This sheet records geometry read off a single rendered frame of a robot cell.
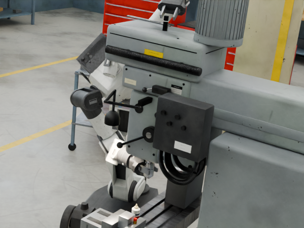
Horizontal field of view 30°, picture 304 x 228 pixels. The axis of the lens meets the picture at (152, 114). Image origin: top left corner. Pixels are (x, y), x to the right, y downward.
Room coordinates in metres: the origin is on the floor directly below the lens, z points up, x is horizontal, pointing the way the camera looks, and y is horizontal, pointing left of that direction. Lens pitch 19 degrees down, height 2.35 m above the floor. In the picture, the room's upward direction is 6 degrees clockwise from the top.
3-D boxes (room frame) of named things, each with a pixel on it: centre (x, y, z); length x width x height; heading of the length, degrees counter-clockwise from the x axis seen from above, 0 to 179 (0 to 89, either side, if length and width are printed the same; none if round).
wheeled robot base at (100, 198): (3.28, 0.12, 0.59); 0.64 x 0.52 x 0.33; 166
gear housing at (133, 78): (2.40, -0.05, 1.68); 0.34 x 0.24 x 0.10; 61
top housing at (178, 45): (2.41, -0.03, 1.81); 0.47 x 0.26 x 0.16; 61
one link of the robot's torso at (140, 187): (3.31, 0.11, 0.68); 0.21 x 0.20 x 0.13; 166
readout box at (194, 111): (1.98, -0.12, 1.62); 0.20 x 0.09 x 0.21; 61
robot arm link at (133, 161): (2.48, 0.05, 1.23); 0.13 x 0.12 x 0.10; 137
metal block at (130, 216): (2.28, 0.06, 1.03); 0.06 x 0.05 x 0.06; 150
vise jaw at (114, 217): (2.31, 0.11, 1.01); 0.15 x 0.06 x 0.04; 150
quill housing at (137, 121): (2.42, -0.02, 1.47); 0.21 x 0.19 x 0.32; 151
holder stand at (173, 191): (2.78, -0.22, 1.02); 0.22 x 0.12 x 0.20; 153
